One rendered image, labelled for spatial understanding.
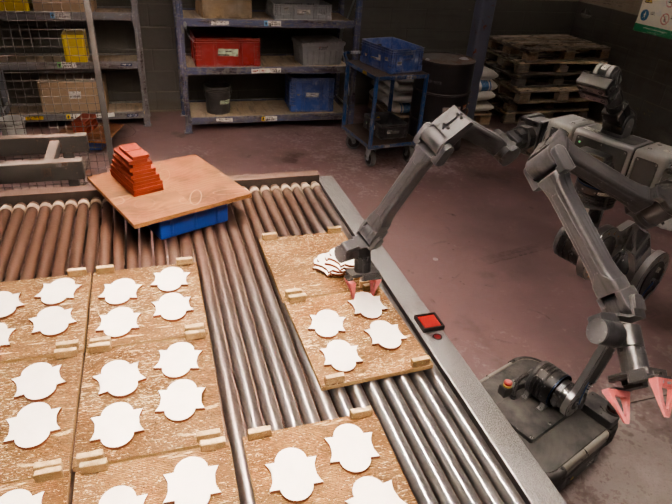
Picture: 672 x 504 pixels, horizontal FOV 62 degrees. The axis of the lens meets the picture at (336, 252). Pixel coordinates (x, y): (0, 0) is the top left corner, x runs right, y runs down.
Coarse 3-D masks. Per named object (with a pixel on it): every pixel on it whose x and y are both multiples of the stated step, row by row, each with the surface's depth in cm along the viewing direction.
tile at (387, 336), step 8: (376, 328) 177; (384, 328) 177; (392, 328) 178; (376, 336) 174; (384, 336) 174; (392, 336) 174; (400, 336) 175; (376, 344) 171; (384, 344) 171; (392, 344) 171; (400, 344) 172
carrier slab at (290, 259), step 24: (264, 240) 221; (288, 240) 222; (312, 240) 223; (336, 240) 225; (288, 264) 207; (312, 264) 208; (288, 288) 194; (312, 288) 195; (336, 288) 196; (360, 288) 197
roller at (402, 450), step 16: (272, 192) 265; (288, 208) 250; (288, 224) 239; (368, 384) 160; (384, 400) 155; (384, 416) 150; (400, 432) 146; (400, 448) 142; (400, 464) 140; (416, 464) 138; (416, 480) 134; (416, 496) 132; (432, 496) 130
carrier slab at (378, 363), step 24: (288, 312) 184; (312, 312) 184; (336, 312) 185; (384, 312) 186; (312, 336) 174; (336, 336) 174; (360, 336) 175; (408, 336) 176; (312, 360) 164; (384, 360) 166; (408, 360) 167; (336, 384) 157
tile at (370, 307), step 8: (360, 296) 190; (368, 296) 191; (376, 296) 191; (352, 304) 187; (360, 304) 187; (368, 304) 187; (376, 304) 187; (360, 312) 184; (368, 312) 184; (376, 312) 184
